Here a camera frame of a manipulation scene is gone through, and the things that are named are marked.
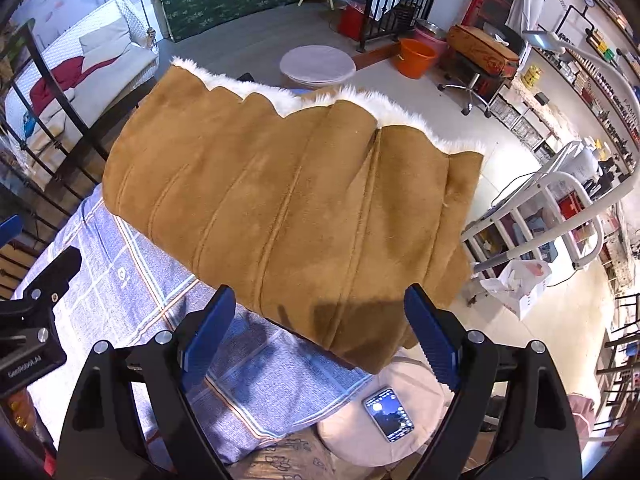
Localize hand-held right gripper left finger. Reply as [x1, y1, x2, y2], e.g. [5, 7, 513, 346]
[56, 284, 237, 480]

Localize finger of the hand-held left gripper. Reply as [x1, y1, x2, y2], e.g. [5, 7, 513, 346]
[0, 215, 23, 251]
[11, 247, 83, 306]

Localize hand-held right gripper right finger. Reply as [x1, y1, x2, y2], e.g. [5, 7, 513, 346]
[404, 284, 583, 480]

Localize brown suede fur-lined coat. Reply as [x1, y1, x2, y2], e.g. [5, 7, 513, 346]
[102, 56, 487, 375]

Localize blue checked bedsheet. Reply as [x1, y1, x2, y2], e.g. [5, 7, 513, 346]
[10, 182, 373, 466]

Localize black metal railing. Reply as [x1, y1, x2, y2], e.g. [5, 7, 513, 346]
[0, 17, 146, 301]

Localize black smartphone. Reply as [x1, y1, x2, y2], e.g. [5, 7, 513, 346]
[362, 386, 416, 443]

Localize white plastic bag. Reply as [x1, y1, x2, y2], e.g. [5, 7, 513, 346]
[480, 257, 553, 321]

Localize round beige cushion stool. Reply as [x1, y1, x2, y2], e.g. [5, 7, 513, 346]
[317, 355, 456, 468]

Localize beige floral cloth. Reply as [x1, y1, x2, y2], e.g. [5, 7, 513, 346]
[227, 427, 346, 480]

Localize red blanket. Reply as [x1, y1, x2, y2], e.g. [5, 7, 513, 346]
[30, 56, 121, 106]

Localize white metal cart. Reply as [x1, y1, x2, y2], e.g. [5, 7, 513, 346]
[460, 141, 608, 281]

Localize black metal chair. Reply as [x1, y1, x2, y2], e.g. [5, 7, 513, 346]
[597, 292, 640, 411]

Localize white sofa cushion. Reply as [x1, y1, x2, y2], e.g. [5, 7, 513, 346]
[80, 19, 151, 54]

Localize clear plastic drawer unit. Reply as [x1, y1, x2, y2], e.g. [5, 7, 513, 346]
[490, 95, 557, 152]

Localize white kettle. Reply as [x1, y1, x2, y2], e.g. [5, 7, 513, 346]
[575, 142, 602, 182]

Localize white swing sofa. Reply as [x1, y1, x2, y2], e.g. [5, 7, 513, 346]
[5, 0, 160, 151]

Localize swivel office chair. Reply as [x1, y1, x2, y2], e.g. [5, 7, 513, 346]
[437, 35, 526, 119]

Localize orange bucket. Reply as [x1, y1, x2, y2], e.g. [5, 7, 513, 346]
[392, 38, 437, 80]

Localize brown suitcase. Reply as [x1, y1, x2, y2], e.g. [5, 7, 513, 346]
[446, 25, 521, 78]

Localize pink bucket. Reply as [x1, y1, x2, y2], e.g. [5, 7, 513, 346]
[415, 27, 449, 57]

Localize round white stool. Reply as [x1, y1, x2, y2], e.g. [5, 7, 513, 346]
[279, 45, 357, 87]

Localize metal basin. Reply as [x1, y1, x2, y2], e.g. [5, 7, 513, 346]
[413, 18, 449, 36]

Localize red bucket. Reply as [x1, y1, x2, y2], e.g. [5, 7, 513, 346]
[339, 2, 373, 40]

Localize black metal gate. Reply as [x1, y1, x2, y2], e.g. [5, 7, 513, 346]
[356, 0, 448, 54]

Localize wall shelves with products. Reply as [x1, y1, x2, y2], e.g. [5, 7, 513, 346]
[550, 0, 640, 171]

